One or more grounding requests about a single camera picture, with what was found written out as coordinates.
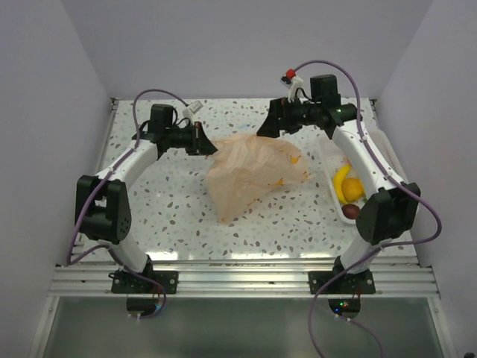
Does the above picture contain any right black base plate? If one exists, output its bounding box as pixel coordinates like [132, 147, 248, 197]
[308, 270, 376, 295]

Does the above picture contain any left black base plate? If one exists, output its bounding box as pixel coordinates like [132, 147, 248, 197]
[108, 270, 179, 295]

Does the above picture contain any orange translucent plastic bag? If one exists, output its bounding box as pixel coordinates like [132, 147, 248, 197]
[205, 134, 310, 224]

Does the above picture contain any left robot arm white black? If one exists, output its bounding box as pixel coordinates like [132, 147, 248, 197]
[74, 101, 217, 293]

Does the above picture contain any white plastic tray basket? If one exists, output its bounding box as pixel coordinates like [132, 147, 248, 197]
[319, 128, 407, 227]

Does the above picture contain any fake yellow lemon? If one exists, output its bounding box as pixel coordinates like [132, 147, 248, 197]
[341, 178, 364, 202]

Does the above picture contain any aluminium rail frame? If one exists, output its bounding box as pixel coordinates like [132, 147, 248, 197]
[48, 98, 448, 357]

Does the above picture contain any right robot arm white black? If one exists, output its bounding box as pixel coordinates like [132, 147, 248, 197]
[257, 69, 420, 293]

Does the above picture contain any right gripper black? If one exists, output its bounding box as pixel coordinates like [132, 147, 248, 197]
[258, 95, 322, 137]

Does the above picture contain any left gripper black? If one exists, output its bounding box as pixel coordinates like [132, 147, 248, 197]
[165, 121, 220, 156]

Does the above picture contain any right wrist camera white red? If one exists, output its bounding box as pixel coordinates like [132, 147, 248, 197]
[280, 69, 303, 102]

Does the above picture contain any fake yellow banana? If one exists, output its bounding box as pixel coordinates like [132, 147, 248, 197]
[332, 165, 352, 204]

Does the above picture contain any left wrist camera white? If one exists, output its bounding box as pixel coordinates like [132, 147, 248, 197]
[183, 100, 203, 120]

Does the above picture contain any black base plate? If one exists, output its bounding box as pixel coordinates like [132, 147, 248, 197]
[308, 270, 376, 295]
[108, 270, 179, 295]

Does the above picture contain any fake dark purple plum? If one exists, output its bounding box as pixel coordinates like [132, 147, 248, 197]
[341, 204, 361, 220]

